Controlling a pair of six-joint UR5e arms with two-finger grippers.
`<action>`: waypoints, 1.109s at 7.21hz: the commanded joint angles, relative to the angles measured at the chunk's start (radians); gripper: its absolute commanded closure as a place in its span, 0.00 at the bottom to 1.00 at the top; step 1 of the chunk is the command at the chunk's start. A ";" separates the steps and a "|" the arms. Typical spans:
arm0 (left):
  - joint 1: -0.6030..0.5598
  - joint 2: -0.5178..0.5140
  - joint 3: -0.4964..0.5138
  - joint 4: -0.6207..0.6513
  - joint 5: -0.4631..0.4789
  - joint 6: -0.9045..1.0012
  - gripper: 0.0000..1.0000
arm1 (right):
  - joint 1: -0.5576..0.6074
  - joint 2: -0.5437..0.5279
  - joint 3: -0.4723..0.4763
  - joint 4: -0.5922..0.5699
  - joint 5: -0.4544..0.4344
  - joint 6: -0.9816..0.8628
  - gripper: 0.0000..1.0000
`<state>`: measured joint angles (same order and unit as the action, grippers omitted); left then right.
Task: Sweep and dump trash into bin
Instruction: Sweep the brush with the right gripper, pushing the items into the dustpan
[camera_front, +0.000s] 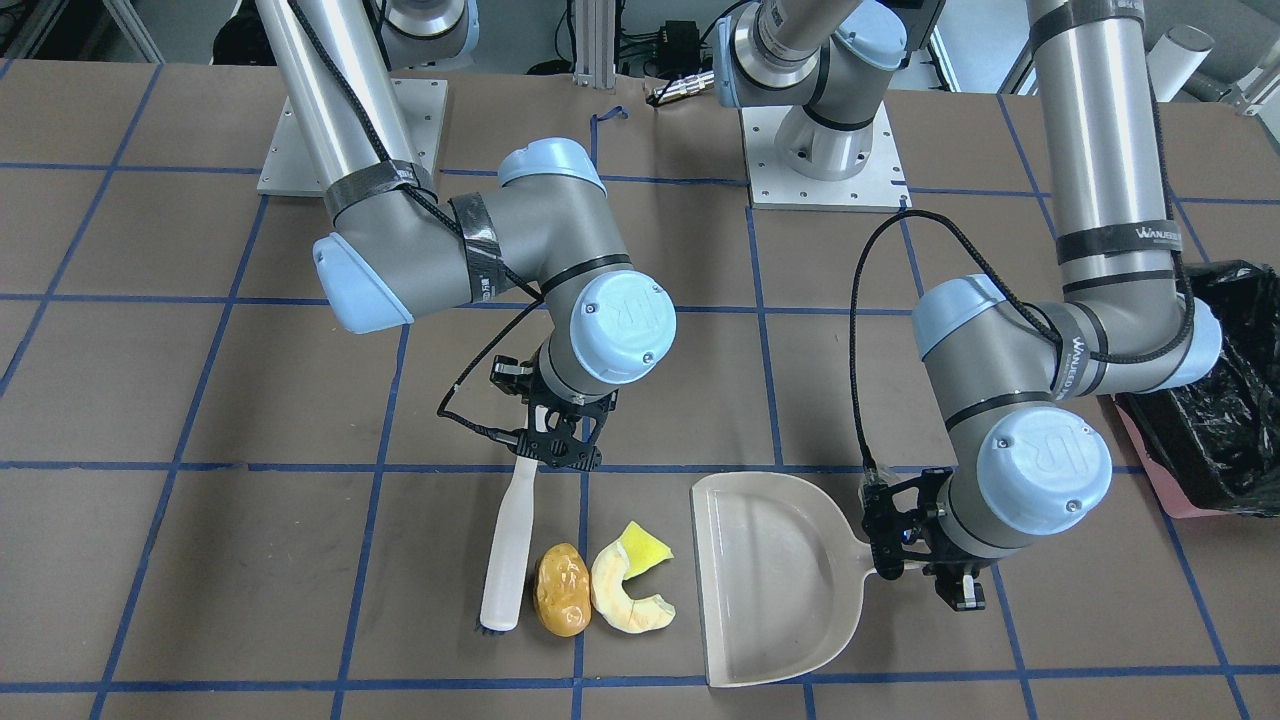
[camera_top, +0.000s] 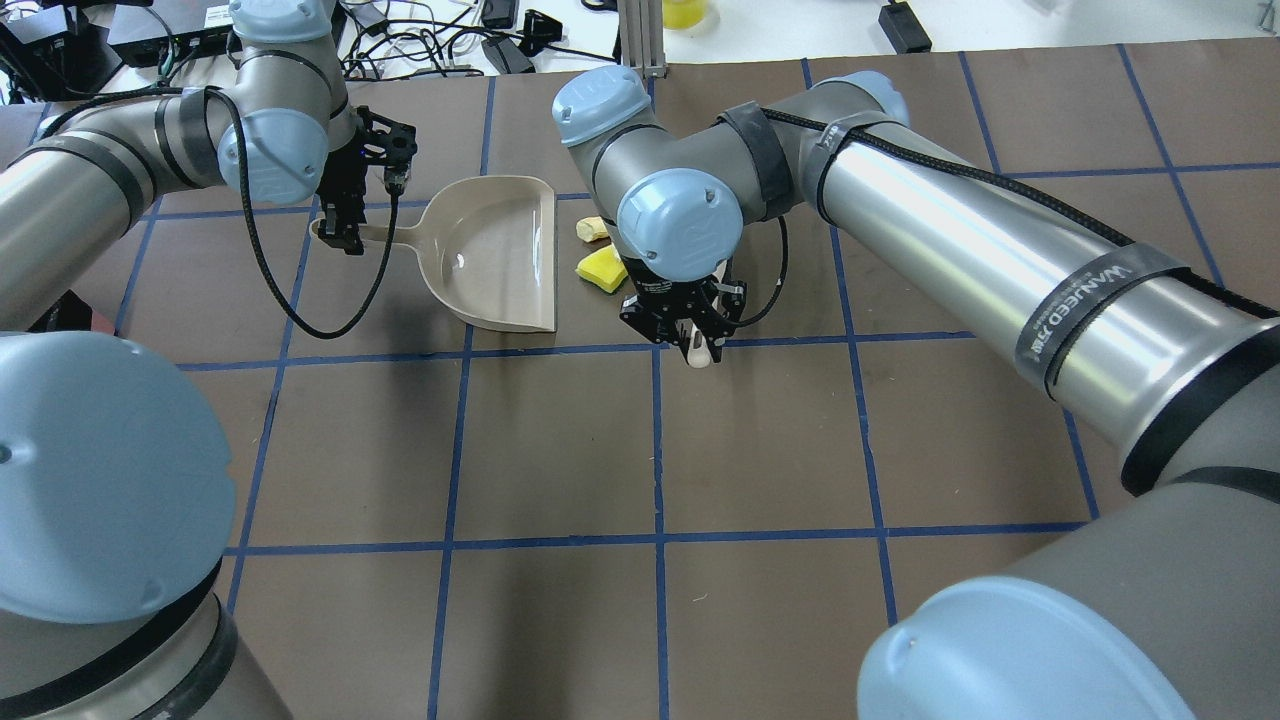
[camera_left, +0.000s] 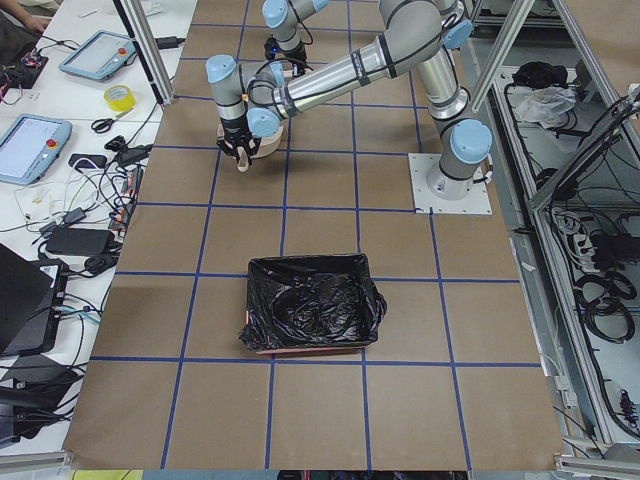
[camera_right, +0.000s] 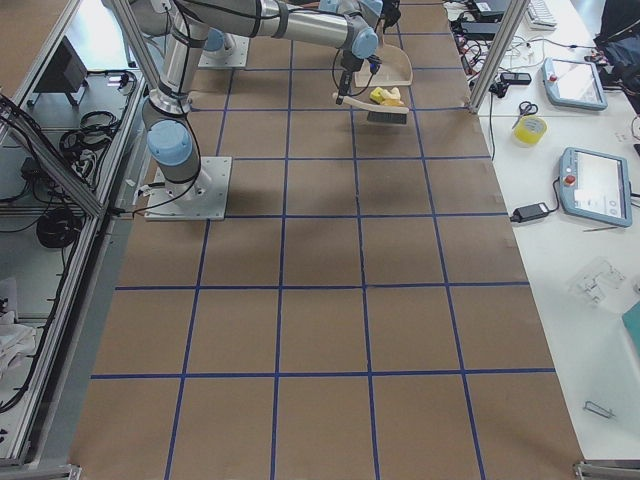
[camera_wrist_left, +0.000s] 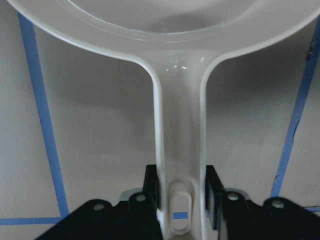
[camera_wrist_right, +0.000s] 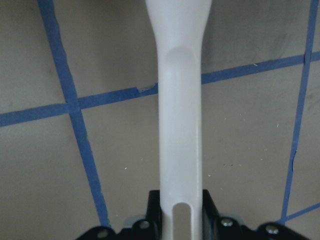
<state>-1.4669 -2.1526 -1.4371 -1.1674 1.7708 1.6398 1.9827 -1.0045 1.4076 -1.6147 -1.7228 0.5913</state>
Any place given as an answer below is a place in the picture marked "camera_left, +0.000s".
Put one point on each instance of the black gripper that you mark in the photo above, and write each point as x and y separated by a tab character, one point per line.
298	54
233	131

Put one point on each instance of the beige plastic dustpan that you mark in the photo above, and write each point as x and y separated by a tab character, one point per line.
268	145

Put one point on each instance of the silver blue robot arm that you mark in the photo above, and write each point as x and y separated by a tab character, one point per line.
283	19
254	99

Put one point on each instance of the bin with black trash bag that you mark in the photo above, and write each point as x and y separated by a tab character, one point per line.
311	303

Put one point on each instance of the yellow tape roll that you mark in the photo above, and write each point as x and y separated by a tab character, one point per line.
119	98

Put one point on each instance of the upper blue teach pendant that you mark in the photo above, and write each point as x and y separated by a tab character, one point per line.
99	57

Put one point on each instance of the blue teach pendant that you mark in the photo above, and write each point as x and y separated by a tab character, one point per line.
99	57
29	147

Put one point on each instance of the black power adapter brick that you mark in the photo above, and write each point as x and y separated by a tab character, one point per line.
79	241

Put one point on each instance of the lower blue teach pendant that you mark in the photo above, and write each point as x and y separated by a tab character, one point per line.
29	147

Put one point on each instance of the black laptop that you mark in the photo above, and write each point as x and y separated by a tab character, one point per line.
31	294

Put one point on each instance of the white crumpled cloth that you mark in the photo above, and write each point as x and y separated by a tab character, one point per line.
549	106

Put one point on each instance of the black handled scissors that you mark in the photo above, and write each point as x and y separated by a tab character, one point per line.
103	125

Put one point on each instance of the aluminium frame post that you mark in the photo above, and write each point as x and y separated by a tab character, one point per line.
132	15

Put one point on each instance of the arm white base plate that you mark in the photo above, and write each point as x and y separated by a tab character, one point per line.
435	193

